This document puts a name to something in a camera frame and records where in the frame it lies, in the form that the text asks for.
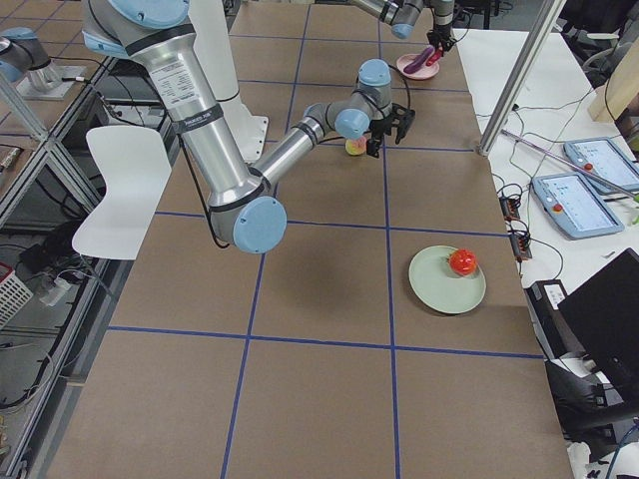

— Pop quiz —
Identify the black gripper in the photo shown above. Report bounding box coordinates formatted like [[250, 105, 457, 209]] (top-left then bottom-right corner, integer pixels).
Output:
[[365, 103, 415, 159], [426, 23, 455, 51]]

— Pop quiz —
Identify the purple toy eggplant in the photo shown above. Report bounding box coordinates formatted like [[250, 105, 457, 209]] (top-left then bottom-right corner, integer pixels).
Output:
[[403, 45, 435, 74]]

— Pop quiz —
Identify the red orange toy pomegranate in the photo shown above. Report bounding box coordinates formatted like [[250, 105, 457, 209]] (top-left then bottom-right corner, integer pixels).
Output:
[[447, 248, 478, 276]]

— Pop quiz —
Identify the red toy chili pepper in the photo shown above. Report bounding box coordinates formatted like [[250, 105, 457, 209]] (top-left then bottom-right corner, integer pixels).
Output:
[[426, 49, 443, 66]]

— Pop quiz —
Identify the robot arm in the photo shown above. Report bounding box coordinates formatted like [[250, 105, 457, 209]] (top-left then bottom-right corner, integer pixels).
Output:
[[82, 1, 415, 254], [348, 0, 456, 52]]

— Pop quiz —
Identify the toy peach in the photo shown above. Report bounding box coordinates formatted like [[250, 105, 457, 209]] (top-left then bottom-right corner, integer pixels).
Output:
[[344, 137, 366, 157]]

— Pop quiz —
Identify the pink plate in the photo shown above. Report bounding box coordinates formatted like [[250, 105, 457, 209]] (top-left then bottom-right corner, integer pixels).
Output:
[[395, 54, 440, 81]]

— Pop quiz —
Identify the light green plate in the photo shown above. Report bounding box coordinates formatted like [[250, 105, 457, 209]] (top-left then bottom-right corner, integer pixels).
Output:
[[408, 245, 486, 314]]

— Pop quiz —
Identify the near blue teach pendant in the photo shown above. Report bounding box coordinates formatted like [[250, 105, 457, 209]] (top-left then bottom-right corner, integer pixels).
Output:
[[532, 173, 624, 240]]

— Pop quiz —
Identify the blue teach pendant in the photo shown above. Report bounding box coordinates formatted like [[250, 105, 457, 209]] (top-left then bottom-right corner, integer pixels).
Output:
[[532, 173, 624, 240], [563, 137, 638, 196]]

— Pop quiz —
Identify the far blue teach pendant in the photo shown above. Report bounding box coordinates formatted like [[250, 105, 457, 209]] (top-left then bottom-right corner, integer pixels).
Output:
[[563, 137, 638, 196]]

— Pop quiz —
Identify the white plastic chair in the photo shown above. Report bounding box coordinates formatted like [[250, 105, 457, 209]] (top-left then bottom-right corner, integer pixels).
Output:
[[72, 126, 172, 260]]

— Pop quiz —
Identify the black power box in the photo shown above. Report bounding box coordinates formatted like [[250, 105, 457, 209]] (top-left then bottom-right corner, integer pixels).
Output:
[[525, 279, 583, 359]]

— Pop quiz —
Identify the black laptop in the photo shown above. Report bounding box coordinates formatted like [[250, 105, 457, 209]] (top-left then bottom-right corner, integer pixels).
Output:
[[559, 247, 638, 400]]

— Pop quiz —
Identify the white basket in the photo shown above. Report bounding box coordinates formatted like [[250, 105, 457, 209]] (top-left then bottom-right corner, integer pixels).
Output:
[[0, 262, 33, 327]]

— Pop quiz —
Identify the aluminium frame post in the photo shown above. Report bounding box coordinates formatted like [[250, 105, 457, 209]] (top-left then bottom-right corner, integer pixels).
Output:
[[476, 0, 566, 157]]

